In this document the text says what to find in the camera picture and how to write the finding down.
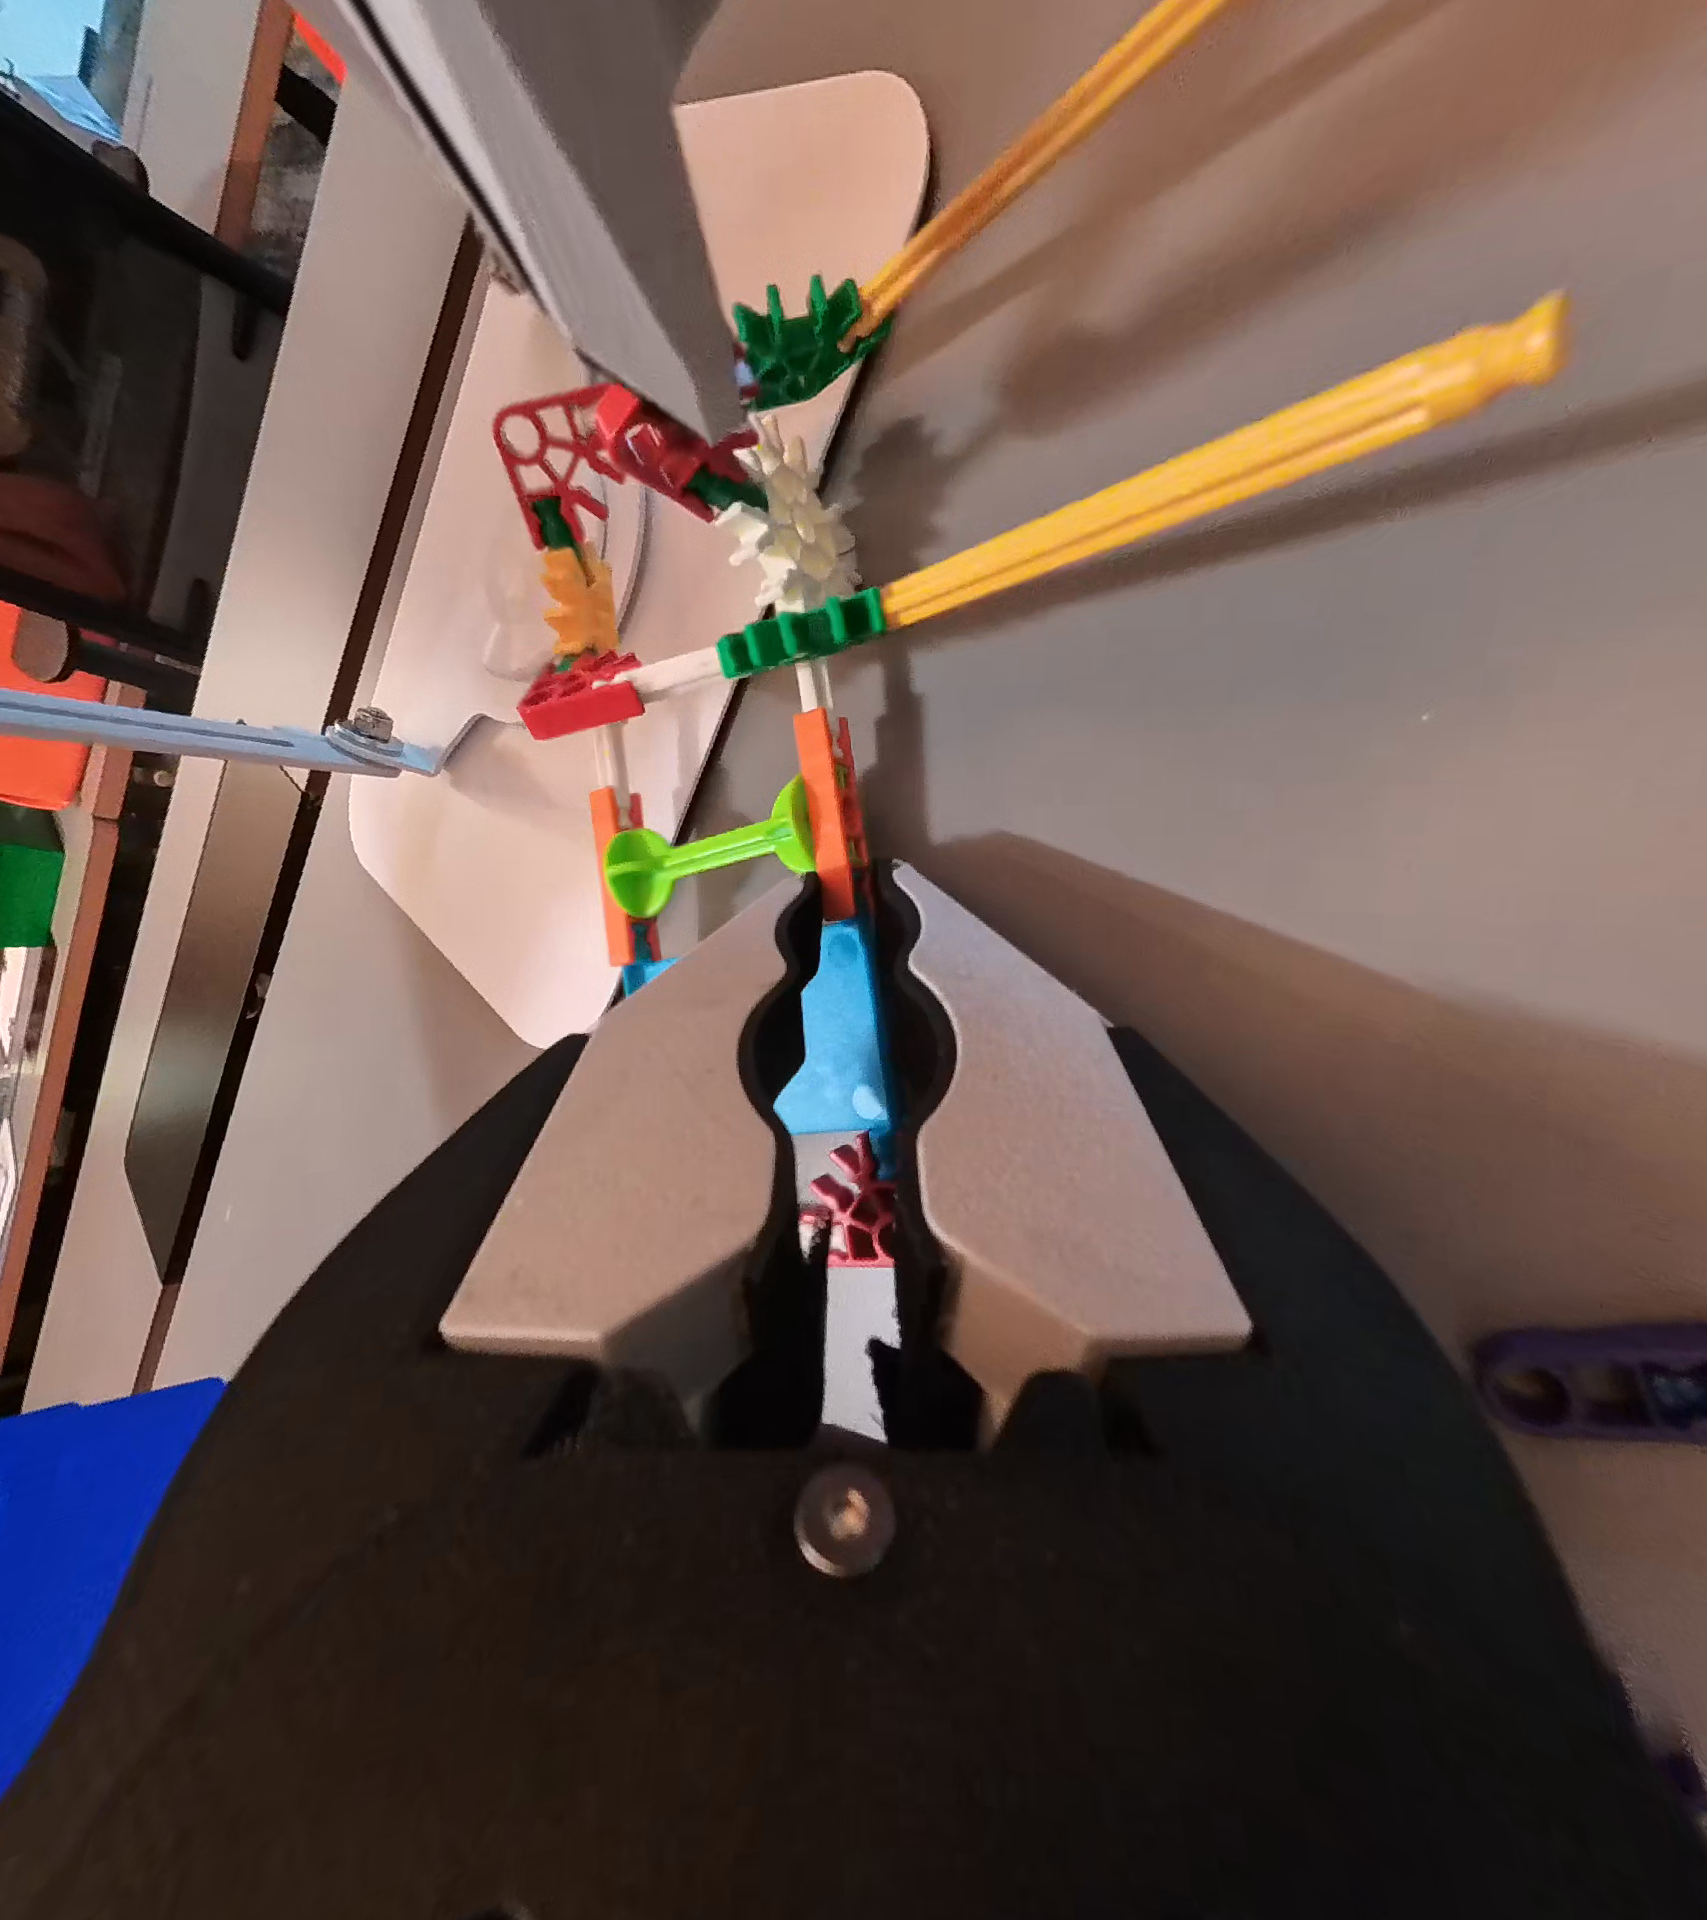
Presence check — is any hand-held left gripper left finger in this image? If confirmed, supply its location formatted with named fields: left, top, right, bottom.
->
left=436, top=870, right=832, bottom=1448

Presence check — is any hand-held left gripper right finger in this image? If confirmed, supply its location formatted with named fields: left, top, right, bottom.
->
left=874, top=857, right=1256, bottom=1448

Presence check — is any black shelf rack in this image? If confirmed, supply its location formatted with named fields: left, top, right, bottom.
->
left=0, top=31, right=294, bottom=660

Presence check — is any green storage bin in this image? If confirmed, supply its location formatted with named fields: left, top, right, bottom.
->
left=0, top=833, right=64, bottom=952

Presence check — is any colourful toy construction model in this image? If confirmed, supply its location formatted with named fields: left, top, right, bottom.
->
left=493, top=0, right=1570, bottom=1273

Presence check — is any blue plastic bin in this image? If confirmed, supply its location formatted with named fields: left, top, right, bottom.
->
left=0, top=1376, right=228, bottom=1910

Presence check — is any purple toy connector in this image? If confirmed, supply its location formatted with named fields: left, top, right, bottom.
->
left=1473, top=1320, right=1707, bottom=1448

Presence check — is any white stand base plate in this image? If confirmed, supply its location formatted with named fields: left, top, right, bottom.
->
left=346, top=73, right=934, bottom=1047

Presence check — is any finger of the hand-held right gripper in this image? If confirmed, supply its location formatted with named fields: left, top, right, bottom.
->
left=358, top=0, right=753, bottom=441

